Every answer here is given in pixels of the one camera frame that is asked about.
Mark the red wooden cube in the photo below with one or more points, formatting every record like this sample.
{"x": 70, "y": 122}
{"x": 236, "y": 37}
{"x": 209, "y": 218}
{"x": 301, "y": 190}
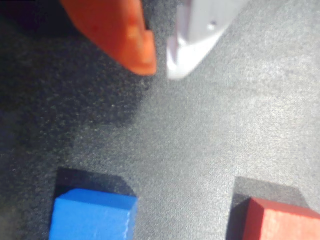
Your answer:
{"x": 280, "y": 222}

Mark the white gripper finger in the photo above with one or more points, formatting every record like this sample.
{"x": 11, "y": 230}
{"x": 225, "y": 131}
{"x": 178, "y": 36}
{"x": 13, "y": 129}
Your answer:
{"x": 197, "y": 30}

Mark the blue wooden cube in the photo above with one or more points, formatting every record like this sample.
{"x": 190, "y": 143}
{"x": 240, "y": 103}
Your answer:
{"x": 92, "y": 217}

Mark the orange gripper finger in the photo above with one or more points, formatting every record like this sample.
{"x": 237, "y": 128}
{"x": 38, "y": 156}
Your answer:
{"x": 112, "y": 30}

